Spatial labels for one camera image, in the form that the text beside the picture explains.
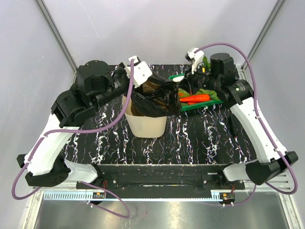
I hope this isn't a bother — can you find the yellow white napa cabbage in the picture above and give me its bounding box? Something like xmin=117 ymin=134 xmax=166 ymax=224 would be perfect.
xmin=172 ymin=75 xmax=184 ymax=83

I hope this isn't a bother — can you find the beige plastic trash bin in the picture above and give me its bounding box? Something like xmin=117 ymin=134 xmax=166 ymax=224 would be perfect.
xmin=124 ymin=100 xmax=167 ymax=138

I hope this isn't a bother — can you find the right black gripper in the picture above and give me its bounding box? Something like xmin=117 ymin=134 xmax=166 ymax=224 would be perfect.
xmin=176 ymin=62 xmax=220 ymax=96

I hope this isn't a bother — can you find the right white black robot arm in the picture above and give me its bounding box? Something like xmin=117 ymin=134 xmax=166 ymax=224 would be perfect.
xmin=185 ymin=50 xmax=298 ymax=189

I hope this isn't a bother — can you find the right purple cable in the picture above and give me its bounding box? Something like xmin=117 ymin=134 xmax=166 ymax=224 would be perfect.
xmin=194 ymin=42 xmax=298 ymax=207

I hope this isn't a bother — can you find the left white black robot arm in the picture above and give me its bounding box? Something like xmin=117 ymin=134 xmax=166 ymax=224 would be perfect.
xmin=17 ymin=57 xmax=138 ymax=188

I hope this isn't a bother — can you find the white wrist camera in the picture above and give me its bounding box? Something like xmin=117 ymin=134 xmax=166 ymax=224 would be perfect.
xmin=185 ymin=48 xmax=204 ymax=74
xmin=128 ymin=55 xmax=153 ymax=88

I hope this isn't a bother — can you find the green leafy vegetable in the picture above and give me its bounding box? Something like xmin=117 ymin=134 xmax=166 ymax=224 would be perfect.
xmin=196 ymin=56 xmax=220 ymax=101

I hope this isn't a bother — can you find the large orange carrot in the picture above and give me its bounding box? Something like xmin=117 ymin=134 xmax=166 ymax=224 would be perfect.
xmin=180 ymin=94 xmax=210 ymax=103

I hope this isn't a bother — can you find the aluminium frame rail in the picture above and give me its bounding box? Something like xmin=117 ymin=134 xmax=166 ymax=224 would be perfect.
xmin=34 ymin=184 xmax=303 ymax=229

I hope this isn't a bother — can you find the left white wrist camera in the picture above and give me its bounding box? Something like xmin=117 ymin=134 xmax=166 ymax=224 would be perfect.
xmin=128 ymin=55 xmax=153 ymax=88

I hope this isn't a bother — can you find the green plastic basket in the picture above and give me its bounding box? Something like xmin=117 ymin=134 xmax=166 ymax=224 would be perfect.
xmin=168 ymin=74 xmax=223 ymax=112

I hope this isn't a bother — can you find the black trash bag roll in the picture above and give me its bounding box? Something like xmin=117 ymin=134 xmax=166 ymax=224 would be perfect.
xmin=131 ymin=72 xmax=182 ymax=118

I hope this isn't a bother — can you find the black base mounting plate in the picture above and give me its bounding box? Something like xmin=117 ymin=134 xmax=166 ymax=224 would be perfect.
xmin=92 ymin=165 xmax=245 ymax=200

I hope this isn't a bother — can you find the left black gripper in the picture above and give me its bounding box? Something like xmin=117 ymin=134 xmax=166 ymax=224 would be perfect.
xmin=93 ymin=61 xmax=136 ymax=109

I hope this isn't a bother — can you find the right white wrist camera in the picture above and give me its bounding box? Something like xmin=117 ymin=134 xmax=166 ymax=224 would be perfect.
xmin=185 ymin=48 xmax=204 ymax=74

